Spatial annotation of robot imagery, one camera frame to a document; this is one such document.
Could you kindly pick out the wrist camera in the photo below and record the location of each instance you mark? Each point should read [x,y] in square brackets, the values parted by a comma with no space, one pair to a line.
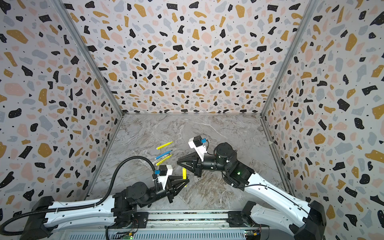
[163,173]
[199,145]

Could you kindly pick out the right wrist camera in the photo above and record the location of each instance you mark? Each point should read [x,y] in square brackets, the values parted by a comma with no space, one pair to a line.
[199,145]

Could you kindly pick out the red white pen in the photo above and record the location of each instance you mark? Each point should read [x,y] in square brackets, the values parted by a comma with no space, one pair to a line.
[155,162]

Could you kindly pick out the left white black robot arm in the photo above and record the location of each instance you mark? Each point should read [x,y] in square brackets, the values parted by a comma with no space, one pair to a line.
[116,211]

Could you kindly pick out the yellow highlighter pen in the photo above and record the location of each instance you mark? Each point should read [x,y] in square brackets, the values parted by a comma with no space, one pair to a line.
[164,159]
[184,174]
[164,145]

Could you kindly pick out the blue pen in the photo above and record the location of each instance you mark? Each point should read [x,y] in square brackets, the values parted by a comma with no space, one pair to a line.
[164,154]

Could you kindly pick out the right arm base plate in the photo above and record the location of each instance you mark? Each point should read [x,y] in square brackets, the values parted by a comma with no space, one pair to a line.
[236,219]

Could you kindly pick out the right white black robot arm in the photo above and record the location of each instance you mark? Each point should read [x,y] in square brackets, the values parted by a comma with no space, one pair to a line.
[298,218]

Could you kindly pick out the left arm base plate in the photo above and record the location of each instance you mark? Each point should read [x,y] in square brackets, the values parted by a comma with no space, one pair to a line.
[136,220]

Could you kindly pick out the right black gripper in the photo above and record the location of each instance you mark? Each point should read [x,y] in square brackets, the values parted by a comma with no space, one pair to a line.
[198,163]

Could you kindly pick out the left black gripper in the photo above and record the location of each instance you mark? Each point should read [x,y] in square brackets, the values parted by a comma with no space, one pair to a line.
[171,184]

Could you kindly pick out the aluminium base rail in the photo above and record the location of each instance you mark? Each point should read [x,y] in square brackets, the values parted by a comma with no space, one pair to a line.
[193,225]

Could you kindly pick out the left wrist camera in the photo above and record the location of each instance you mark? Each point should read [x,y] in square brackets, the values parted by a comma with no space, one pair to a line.
[163,173]

